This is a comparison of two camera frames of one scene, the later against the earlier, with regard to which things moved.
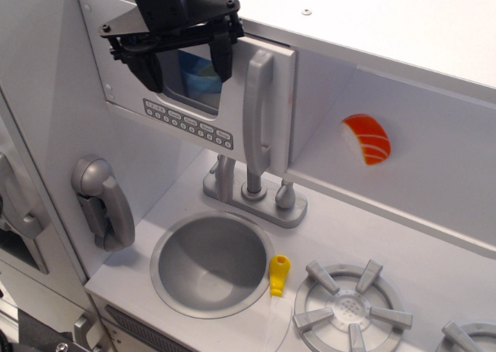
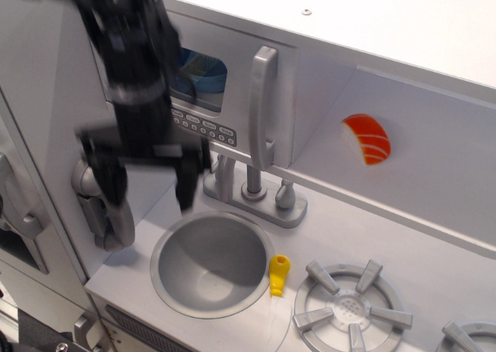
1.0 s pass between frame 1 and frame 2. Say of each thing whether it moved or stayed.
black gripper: moved
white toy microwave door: stayed
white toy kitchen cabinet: stayed
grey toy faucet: stayed
